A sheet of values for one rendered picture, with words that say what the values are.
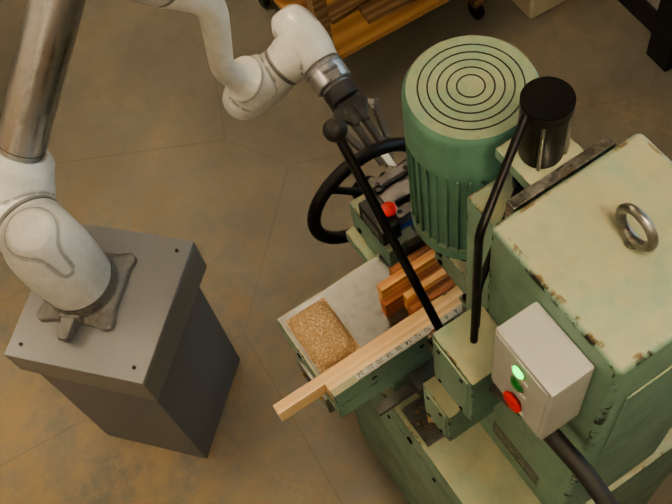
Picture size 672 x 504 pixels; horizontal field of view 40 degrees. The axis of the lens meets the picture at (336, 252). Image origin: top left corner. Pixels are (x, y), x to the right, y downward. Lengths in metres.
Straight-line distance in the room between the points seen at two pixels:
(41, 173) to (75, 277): 0.23
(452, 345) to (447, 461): 0.50
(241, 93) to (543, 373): 1.23
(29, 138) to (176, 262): 0.40
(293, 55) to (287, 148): 0.97
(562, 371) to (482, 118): 0.33
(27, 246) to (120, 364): 0.32
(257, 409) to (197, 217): 0.67
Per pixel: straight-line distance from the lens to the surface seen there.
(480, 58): 1.22
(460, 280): 1.57
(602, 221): 1.08
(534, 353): 1.04
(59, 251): 1.87
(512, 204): 1.08
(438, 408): 1.45
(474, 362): 1.23
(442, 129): 1.16
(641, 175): 1.12
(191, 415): 2.42
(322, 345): 1.66
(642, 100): 3.11
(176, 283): 2.02
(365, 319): 1.70
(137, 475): 2.67
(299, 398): 1.62
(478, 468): 1.71
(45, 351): 2.08
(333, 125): 1.29
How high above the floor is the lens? 2.45
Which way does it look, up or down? 61 degrees down
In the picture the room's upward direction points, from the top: 14 degrees counter-clockwise
